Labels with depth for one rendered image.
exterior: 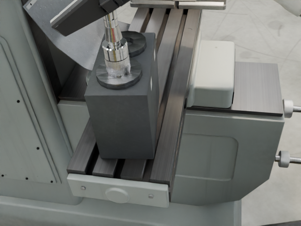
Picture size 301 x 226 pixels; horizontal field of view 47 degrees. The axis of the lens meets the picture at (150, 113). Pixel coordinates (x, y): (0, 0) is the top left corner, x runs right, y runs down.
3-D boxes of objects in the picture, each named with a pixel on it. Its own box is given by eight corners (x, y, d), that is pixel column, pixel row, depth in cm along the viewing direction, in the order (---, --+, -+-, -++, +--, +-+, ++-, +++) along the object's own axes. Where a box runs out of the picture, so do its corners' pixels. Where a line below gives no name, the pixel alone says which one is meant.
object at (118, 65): (135, 71, 67) (132, 48, 63) (113, 80, 65) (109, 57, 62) (124, 59, 70) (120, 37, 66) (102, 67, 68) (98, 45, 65)
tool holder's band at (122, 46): (132, 48, 63) (131, 44, 63) (109, 57, 62) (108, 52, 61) (120, 37, 66) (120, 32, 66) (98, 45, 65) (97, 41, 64)
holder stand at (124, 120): (160, 94, 92) (155, 26, 78) (154, 159, 76) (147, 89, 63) (114, 94, 93) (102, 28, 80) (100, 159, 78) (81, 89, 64)
